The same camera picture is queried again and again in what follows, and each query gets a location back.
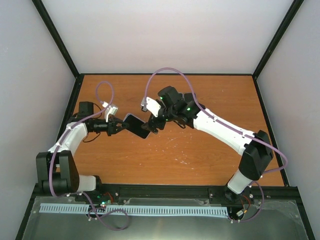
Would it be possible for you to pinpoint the clear case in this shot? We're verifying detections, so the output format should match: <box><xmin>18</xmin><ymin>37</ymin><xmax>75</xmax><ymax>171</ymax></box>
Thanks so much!
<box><xmin>123</xmin><ymin>113</ymin><xmax>153</xmax><ymax>140</ymax></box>

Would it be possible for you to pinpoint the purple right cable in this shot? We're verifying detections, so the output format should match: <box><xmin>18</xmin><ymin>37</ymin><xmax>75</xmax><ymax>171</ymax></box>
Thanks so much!
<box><xmin>144</xmin><ymin>67</ymin><xmax>290</xmax><ymax>223</ymax></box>

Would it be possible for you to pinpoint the dark teal phone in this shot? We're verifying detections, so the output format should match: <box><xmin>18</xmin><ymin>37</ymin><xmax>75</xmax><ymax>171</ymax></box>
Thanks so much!
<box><xmin>183</xmin><ymin>92</ymin><xmax>197</xmax><ymax>103</ymax></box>

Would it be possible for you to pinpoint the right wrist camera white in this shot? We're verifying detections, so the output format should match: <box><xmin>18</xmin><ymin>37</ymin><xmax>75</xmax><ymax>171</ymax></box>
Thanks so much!
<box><xmin>140</xmin><ymin>97</ymin><xmax>162</xmax><ymax>118</ymax></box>

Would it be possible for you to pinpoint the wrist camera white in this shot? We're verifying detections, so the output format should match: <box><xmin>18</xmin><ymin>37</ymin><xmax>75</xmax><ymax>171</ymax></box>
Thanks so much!
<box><xmin>102</xmin><ymin>101</ymin><xmax>119</xmax><ymax>122</ymax></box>
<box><xmin>140</xmin><ymin>97</ymin><xmax>162</xmax><ymax>118</ymax></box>

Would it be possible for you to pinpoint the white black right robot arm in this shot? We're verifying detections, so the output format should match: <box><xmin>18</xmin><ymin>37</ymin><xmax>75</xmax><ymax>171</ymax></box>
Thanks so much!
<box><xmin>140</xmin><ymin>86</ymin><xmax>273</xmax><ymax>203</ymax></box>

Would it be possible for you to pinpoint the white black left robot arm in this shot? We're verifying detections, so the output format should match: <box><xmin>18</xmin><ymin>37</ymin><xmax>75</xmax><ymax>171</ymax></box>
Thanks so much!
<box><xmin>35</xmin><ymin>101</ymin><xmax>129</xmax><ymax>202</ymax></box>

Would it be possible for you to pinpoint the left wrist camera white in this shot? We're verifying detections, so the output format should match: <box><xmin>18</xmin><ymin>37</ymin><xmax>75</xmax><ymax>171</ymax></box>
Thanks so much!
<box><xmin>102</xmin><ymin>101</ymin><xmax>119</xmax><ymax>122</ymax></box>

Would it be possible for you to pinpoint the black aluminium frame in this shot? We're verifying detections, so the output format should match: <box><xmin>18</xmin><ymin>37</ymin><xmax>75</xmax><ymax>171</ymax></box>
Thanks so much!
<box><xmin>16</xmin><ymin>0</ymin><xmax>315</xmax><ymax>240</ymax></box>

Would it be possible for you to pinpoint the light blue cable duct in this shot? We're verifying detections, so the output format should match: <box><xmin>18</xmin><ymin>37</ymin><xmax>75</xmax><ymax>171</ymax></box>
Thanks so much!
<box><xmin>38</xmin><ymin>203</ymin><xmax>228</xmax><ymax>218</ymax></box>

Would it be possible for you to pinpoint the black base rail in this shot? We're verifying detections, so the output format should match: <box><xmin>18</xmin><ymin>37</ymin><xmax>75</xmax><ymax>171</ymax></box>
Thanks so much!
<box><xmin>33</xmin><ymin>182</ymin><xmax>300</xmax><ymax>207</ymax></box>

